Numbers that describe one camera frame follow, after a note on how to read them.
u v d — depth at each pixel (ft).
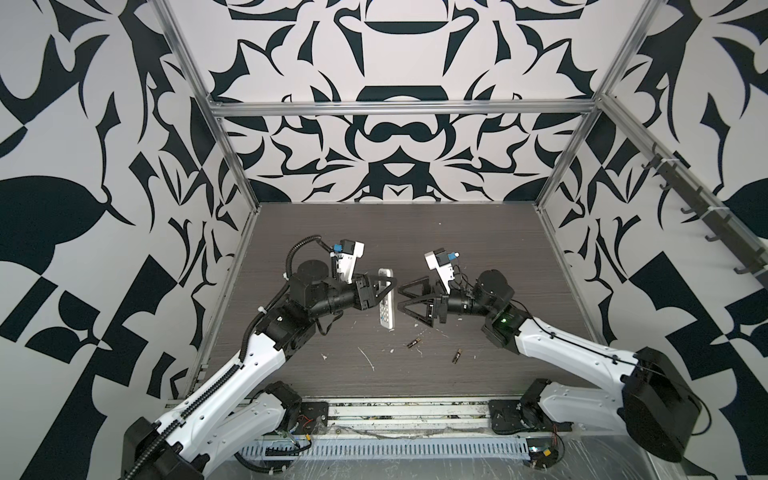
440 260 2.05
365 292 1.96
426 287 2.29
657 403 1.34
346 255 2.05
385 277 2.16
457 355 2.74
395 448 2.13
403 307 2.00
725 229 1.79
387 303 2.14
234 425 1.74
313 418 2.40
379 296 2.08
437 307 1.92
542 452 2.33
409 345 2.83
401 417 2.50
